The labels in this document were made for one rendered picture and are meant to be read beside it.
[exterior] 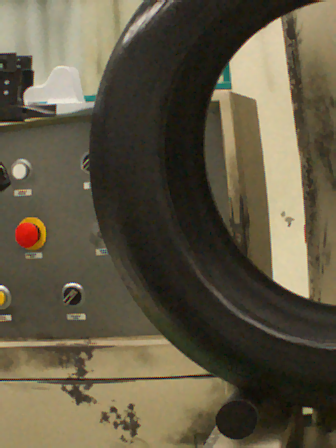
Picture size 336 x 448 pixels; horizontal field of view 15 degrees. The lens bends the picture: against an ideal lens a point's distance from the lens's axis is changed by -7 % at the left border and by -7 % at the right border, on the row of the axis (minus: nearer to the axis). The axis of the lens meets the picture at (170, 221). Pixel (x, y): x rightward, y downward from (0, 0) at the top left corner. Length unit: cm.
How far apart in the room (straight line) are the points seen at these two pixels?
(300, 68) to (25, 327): 68
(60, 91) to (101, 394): 71
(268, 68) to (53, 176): 299
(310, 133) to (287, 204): 329
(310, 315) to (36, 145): 65
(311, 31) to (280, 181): 329
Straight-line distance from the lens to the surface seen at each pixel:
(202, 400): 192
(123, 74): 126
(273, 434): 135
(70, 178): 197
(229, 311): 124
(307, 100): 161
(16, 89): 138
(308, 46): 162
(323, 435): 159
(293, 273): 492
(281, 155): 490
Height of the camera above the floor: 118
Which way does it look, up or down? 3 degrees down
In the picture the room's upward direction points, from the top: 5 degrees counter-clockwise
